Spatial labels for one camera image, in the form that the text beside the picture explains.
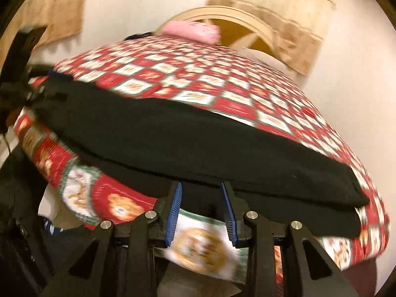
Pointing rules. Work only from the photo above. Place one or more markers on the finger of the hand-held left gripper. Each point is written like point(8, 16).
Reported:
point(54, 83)

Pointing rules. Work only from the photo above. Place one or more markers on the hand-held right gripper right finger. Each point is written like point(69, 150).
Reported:
point(229, 213)

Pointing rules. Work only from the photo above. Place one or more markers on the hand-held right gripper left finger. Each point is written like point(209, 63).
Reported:
point(173, 213)

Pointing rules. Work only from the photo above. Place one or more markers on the black pants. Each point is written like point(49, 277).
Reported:
point(185, 142)

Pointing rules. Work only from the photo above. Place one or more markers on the beige floral curtain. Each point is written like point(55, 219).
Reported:
point(58, 6)
point(278, 9)

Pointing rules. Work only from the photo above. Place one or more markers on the small black object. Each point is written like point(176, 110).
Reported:
point(137, 35)

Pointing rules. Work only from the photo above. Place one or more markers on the blue white striped cloth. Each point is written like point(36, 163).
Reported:
point(52, 228)

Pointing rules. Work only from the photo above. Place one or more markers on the red checkered bear printed blanket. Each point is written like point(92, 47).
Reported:
point(216, 77)

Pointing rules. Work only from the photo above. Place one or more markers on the pink pillow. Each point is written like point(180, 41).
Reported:
point(191, 31)

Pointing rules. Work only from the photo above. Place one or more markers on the striped pillow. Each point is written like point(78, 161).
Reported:
point(263, 58)

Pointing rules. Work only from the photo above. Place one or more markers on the cream arched headboard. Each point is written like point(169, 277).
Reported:
point(235, 14)

